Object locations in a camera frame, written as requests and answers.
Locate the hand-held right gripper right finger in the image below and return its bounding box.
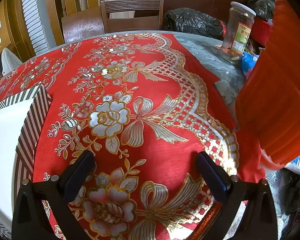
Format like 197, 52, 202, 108
196, 151, 278, 240

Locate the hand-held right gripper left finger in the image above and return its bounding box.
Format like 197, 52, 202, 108
12, 151, 95, 240

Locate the striped cardboard box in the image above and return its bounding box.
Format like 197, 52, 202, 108
0, 84, 52, 240

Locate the orange plastic basin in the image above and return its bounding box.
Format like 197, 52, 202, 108
235, 0, 300, 170

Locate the red floral tablecloth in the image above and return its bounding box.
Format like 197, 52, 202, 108
0, 32, 265, 240

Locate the blue plastic packet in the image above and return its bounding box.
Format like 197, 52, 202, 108
240, 51, 260, 80

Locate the grey lace tablecloth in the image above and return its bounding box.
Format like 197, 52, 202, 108
175, 34, 248, 110

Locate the white cloth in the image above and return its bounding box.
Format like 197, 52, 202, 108
0, 47, 23, 77

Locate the glass jar with label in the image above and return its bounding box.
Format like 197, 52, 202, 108
220, 2, 257, 64

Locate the large black plastic bag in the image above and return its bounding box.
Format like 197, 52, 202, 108
163, 8, 227, 40

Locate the red plastic container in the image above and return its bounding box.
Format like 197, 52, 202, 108
251, 17, 274, 43

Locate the white corrugated panel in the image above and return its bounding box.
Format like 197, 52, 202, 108
21, 0, 50, 55

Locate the wooden slatted chair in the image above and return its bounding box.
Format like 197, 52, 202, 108
100, 0, 164, 34

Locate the small black plastic bag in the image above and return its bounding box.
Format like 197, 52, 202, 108
247, 0, 275, 22

